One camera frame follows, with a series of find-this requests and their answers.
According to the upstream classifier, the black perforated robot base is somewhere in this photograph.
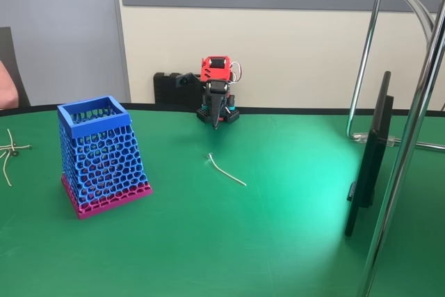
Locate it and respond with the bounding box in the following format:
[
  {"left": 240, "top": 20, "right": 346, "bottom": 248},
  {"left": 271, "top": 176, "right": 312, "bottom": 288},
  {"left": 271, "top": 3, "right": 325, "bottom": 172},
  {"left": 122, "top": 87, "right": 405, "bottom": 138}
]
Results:
[{"left": 195, "top": 95, "right": 241, "bottom": 125}]

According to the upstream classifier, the person's bare forearm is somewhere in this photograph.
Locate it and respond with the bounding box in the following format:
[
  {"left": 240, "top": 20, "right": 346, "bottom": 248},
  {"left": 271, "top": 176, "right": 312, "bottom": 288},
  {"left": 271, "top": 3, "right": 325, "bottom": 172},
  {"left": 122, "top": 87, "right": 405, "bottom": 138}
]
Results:
[{"left": 0, "top": 60, "right": 19, "bottom": 111}]

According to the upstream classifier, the blue and magenta mesh basket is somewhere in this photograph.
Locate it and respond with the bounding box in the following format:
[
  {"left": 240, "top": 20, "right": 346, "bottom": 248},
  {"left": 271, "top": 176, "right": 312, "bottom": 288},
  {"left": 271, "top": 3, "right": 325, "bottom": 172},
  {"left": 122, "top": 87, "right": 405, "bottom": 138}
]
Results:
[{"left": 56, "top": 95, "right": 154, "bottom": 221}]

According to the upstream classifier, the black plastic case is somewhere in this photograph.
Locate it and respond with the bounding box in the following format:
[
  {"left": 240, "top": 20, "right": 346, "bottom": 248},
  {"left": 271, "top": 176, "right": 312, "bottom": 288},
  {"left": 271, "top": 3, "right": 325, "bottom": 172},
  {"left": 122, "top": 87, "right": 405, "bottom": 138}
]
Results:
[{"left": 153, "top": 72, "right": 206, "bottom": 105}]

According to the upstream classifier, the green table cloth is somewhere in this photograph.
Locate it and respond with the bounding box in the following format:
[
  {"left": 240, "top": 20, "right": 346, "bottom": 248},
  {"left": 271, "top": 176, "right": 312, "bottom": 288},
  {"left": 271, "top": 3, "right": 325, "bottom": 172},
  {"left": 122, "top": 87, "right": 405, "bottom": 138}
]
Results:
[{"left": 0, "top": 102, "right": 445, "bottom": 297}]

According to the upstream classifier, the clear plastic clip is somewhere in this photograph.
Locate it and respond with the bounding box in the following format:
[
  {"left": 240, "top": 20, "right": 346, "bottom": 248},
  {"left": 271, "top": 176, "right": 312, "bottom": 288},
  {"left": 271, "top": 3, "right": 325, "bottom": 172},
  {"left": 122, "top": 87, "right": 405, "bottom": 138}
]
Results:
[{"left": 353, "top": 131, "right": 398, "bottom": 147}]

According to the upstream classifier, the black LED light panel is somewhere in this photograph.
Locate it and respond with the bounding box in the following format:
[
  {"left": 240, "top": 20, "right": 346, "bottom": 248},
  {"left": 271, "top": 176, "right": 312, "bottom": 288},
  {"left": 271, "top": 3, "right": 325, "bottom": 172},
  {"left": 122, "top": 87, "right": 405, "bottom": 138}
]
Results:
[{"left": 343, "top": 70, "right": 396, "bottom": 239}]

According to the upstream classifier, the thick chrome pole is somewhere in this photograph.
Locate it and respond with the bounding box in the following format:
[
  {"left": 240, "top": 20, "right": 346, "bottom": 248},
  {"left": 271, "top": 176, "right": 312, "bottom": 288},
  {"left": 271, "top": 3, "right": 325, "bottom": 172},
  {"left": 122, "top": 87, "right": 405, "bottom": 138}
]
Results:
[{"left": 356, "top": 6, "right": 445, "bottom": 297}]

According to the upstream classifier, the red and white servo cable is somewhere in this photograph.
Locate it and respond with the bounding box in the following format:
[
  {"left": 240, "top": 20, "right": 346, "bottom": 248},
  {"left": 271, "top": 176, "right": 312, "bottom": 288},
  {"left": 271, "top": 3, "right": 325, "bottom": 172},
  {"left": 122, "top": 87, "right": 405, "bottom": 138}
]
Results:
[{"left": 228, "top": 61, "right": 245, "bottom": 85}]

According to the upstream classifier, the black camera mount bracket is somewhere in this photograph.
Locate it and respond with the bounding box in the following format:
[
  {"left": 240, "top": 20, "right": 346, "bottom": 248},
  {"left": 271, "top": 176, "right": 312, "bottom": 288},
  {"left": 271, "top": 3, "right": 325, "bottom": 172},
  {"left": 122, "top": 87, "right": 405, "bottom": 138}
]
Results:
[{"left": 175, "top": 72, "right": 202, "bottom": 89}]

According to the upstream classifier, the thin chrome tube frame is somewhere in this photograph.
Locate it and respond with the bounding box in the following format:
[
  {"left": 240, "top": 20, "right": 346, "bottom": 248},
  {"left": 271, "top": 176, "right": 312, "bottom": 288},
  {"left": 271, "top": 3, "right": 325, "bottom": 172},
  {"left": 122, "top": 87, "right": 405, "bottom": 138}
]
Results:
[{"left": 346, "top": 0, "right": 445, "bottom": 152}]

